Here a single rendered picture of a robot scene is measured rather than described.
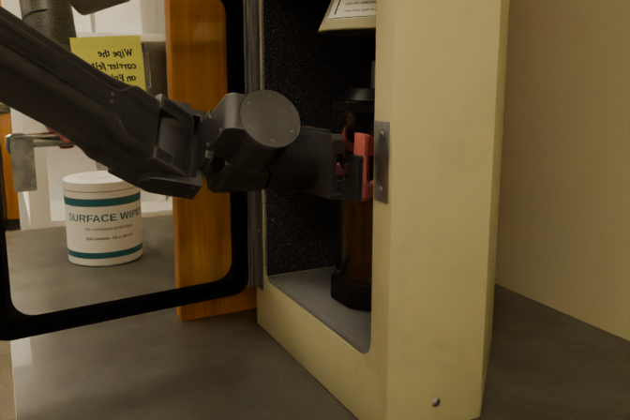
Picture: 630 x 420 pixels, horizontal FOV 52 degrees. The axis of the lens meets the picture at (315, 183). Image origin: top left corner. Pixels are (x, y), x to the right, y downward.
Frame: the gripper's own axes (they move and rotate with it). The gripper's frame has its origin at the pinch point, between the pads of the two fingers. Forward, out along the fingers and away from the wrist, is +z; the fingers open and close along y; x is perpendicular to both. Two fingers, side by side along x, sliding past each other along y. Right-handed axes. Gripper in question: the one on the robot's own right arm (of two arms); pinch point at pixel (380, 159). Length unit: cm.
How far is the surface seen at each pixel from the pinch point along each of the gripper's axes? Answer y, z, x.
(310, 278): 9.7, -3.1, 16.2
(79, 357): 17.0, -30.1, 24.9
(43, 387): 11.2, -34.6, 25.2
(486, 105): -15.9, 0.5, -6.6
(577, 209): 1.3, 34.6, 7.9
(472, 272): -15.5, 0.4, 8.9
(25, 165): 11.7, -35.5, 1.1
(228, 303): 22.0, -9.6, 22.4
